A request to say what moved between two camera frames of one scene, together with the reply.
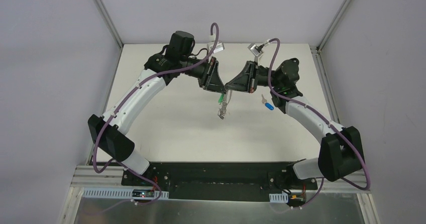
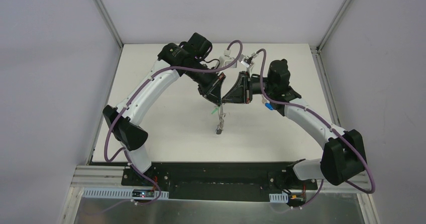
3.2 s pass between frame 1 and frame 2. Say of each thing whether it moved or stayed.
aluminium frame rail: stayed
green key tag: moved
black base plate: stayed
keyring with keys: moved
